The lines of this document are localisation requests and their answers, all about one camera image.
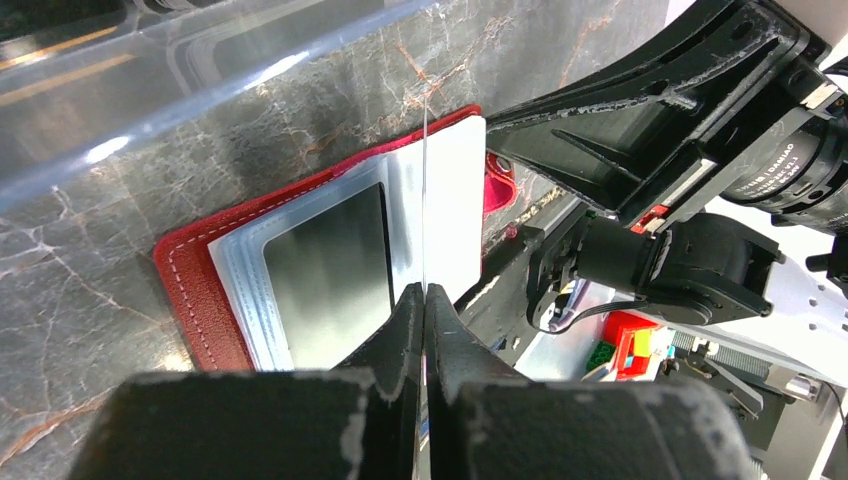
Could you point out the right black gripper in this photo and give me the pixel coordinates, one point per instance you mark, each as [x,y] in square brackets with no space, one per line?
[716,83]

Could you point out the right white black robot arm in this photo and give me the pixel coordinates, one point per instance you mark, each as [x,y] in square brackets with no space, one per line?
[711,167]

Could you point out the clear box with black cards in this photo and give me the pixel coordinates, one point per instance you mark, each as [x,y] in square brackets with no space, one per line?
[83,80]

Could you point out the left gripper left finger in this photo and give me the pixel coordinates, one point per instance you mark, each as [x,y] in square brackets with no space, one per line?
[358,420]

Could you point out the red leather card holder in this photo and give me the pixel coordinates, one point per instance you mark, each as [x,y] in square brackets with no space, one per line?
[216,277]

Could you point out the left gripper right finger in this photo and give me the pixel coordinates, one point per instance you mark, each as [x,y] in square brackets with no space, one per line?
[488,421]

